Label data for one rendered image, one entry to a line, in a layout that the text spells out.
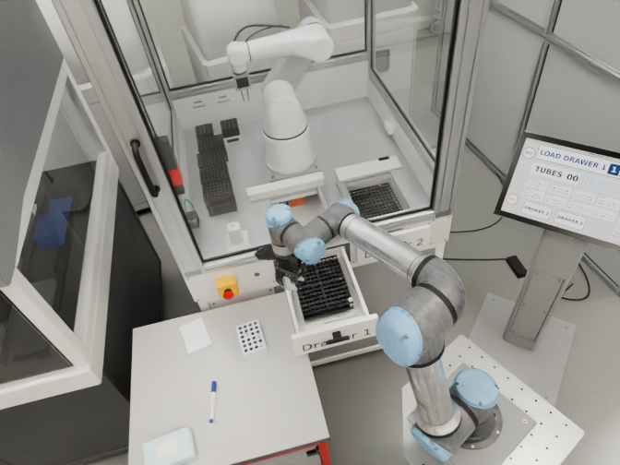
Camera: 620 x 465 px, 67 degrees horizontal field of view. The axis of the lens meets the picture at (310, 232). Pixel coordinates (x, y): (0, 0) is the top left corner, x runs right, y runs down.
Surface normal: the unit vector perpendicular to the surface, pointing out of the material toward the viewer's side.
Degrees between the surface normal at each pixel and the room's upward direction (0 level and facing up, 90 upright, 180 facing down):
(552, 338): 5
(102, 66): 90
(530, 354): 0
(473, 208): 0
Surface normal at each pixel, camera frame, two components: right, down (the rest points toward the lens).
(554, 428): -0.10, -0.68
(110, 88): 0.22, 0.70
